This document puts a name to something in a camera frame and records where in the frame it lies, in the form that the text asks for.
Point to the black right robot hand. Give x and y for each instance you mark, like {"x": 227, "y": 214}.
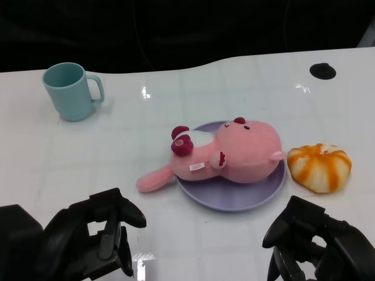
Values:
{"x": 345, "y": 248}

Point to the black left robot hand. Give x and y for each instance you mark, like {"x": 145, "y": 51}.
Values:
{"x": 73, "y": 234}

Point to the pink plush doll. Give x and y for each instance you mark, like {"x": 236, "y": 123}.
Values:
{"x": 249, "y": 152}

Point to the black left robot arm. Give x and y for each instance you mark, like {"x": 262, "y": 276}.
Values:
{"x": 17, "y": 243}

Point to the purple plate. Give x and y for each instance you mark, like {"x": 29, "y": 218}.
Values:
{"x": 234, "y": 199}

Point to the orange striped bun toy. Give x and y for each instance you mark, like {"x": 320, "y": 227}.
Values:
{"x": 316, "y": 169}

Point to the teal plastic cup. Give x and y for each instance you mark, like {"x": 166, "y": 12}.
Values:
{"x": 70, "y": 99}

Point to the white side desk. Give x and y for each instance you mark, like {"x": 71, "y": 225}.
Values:
{"x": 367, "y": 38}

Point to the black curtain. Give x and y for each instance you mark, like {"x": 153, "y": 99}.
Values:
{"x": 175, "y": 29}

